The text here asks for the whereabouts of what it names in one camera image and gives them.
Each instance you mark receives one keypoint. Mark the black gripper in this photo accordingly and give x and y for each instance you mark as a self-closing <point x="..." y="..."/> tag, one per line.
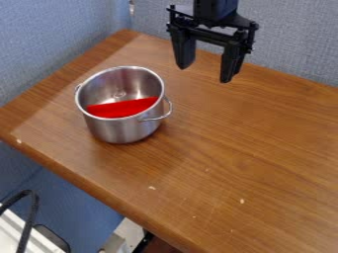
<point x="211" y="21"/>

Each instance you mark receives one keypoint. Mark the red cloth object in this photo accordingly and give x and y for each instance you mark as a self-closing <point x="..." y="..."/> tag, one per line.
<point x="120" y="109"/>

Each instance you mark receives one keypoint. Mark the white appliance lower left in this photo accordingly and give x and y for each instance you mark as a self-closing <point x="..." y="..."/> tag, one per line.
<point x="11" y="231"/>

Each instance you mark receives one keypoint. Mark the metal pot with handles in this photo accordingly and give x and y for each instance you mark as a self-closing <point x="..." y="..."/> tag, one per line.
<point x="119" y="84"/>

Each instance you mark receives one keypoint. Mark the white table leg bracket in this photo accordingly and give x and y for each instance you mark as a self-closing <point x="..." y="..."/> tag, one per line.
<point x="124" y="239"/>

